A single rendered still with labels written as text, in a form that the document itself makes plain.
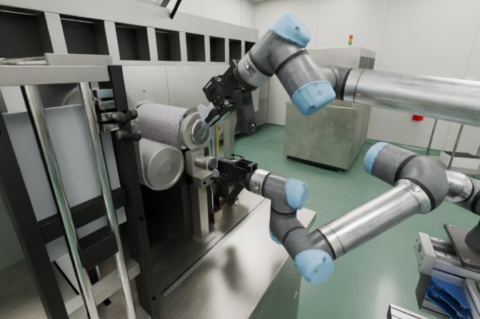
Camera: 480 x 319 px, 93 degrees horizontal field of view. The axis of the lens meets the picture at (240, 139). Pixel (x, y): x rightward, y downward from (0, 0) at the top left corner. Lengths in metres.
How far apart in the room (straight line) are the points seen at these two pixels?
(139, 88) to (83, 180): 0.57
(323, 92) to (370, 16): 4.65
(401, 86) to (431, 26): 4.47
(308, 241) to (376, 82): 0.38
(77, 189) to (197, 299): 0.40
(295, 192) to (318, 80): 0.29
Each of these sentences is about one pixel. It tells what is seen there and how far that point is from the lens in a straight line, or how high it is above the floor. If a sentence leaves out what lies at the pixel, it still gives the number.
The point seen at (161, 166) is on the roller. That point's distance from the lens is 0.64.
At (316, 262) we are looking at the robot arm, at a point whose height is 1.04.
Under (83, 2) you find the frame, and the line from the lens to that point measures 0.91.
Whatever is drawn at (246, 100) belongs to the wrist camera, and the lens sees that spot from 0.55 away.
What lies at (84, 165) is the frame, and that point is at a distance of 0.43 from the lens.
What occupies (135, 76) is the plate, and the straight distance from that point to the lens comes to 0.94.
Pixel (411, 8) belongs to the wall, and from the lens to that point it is 5.04.
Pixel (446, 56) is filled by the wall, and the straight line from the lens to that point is 4.98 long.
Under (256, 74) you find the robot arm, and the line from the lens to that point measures 0.51.
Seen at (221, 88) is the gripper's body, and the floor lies 1.39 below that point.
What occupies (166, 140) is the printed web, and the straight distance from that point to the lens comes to 0.72.
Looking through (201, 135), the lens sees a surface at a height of 1.24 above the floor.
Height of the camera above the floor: 1.44
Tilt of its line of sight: 18 degrees down
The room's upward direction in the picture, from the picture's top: straight up
